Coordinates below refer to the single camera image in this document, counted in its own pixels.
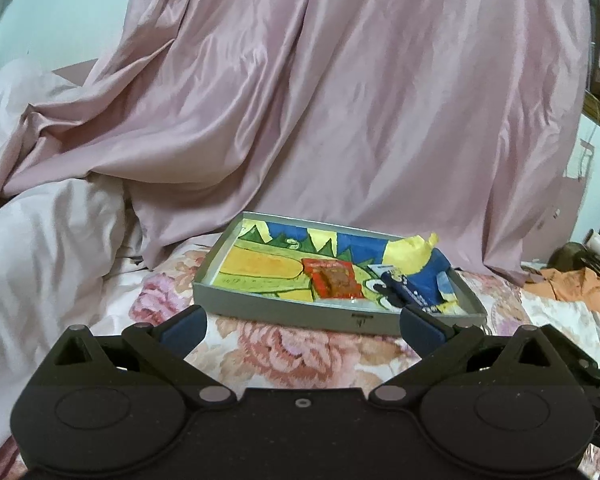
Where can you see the brass coloured object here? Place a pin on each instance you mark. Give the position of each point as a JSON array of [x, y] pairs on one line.
[[580, 255]]

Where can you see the floral bedsheet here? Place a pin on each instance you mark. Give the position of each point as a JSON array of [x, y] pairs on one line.
[[290, 350]]

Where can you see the dark blue snack packet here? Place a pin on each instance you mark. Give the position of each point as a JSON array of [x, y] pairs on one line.
[[410, 296]]

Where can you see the blue and yellow snack bag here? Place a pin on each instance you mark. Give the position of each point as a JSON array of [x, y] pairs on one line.
[[420, 260]]

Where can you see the grey tray with colourful print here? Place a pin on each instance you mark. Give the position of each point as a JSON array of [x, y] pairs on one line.
[[250, 305]]

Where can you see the red snack packet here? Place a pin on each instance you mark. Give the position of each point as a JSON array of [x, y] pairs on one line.
[[332, 277]]

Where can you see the white quilt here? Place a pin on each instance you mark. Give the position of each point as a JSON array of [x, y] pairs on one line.
[[39, 270]]

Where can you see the orange cloth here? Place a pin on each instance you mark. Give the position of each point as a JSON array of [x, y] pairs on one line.
[[575, 285]]

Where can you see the pink satin sheet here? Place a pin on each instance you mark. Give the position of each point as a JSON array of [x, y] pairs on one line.
[[330, 110]]

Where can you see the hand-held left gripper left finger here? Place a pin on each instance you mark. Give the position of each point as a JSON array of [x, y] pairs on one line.
[[185, 327]]

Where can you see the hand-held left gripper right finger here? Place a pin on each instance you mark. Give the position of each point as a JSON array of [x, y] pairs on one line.
[[422, 330]]

